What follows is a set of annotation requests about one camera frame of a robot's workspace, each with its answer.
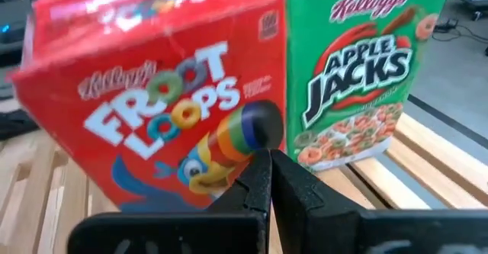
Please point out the green Apple Jacks box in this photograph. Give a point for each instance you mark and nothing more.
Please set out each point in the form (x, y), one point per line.
(362, 74)

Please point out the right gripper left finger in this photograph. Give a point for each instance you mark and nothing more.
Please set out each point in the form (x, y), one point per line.
(171, 233)

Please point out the wooden slatted shelf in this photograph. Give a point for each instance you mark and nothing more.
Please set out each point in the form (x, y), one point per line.
(419, 177)

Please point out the red Froot Loops box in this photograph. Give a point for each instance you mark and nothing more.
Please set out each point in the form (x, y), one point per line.
(152, 55)

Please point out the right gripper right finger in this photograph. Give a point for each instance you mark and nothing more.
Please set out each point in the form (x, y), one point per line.
(343, 233)

